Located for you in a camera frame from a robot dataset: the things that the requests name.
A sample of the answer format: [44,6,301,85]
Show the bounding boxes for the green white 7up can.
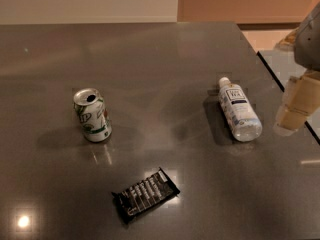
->
[73,88,112,142]

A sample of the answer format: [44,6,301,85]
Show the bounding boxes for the clear plastic water bottle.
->
[218,77,262,142]

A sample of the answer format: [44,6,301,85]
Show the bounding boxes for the black snack bar wrapper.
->
[112,168,180,224]

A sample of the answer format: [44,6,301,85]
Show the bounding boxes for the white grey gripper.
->
[273,2,320,136]

